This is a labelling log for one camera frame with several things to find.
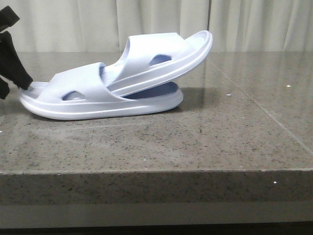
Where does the grey-green curtain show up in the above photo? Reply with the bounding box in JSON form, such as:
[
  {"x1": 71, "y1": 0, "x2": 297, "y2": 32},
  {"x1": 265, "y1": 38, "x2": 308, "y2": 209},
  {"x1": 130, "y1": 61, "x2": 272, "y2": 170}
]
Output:
[{"x1": 0, "y1": 0, "x2": 313, "y2": 52}]

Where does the light blue slipper image-right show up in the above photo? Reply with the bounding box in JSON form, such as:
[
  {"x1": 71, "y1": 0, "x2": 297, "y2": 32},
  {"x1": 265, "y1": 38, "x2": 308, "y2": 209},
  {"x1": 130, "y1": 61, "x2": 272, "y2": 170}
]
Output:
[{"x1": 100, "y1": 30, "x2": 213, "y2": 96}]

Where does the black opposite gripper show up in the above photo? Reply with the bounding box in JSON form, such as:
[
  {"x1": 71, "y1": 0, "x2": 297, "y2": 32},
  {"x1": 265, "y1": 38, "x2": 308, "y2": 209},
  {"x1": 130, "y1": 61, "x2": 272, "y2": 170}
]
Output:
[{"x1": 0, "y1": 6, "x2": 33, "y2": 99}]

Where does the light blue slipper image-left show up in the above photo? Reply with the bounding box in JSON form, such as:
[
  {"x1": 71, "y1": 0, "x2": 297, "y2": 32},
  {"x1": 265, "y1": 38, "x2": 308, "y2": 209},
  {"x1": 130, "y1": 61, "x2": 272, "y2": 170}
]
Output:
[{"x1": 20, "y1": 62, "x2": 183, "y2": 120}]

